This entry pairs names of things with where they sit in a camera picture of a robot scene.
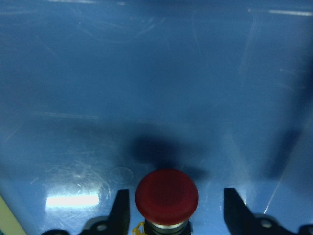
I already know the green terminal block module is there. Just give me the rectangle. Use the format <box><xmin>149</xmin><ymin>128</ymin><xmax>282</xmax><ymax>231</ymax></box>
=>
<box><xmin>0</xmin><ymin>196</ymin><xmax>26</xmax><ymax>235</ymax></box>

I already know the red emergency stop button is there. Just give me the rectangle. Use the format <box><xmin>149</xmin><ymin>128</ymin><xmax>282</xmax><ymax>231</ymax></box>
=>
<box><xmin>132</xmin><ymin>169</ymin><xmax>199</xmax><ymax>235</ymax></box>

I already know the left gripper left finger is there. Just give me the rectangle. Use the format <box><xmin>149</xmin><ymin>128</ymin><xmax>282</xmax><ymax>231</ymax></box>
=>
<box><xmin>108</xmin><ymin>189</ymin><xmax>130</xmax><ymax>235</ymax></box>

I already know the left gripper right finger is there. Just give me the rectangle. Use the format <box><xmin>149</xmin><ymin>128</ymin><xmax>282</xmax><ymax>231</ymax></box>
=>
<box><xmin>223</xmin><ymin>188</ymin><xmax>254</xmax><ymax>235</ymax></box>

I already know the blue plastic tray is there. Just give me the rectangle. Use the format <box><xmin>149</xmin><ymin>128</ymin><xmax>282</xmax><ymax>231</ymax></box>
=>
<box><xmin>0</xmin><ymin>0</ymin><xmax>313</xmax><ymax>235</ymax></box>

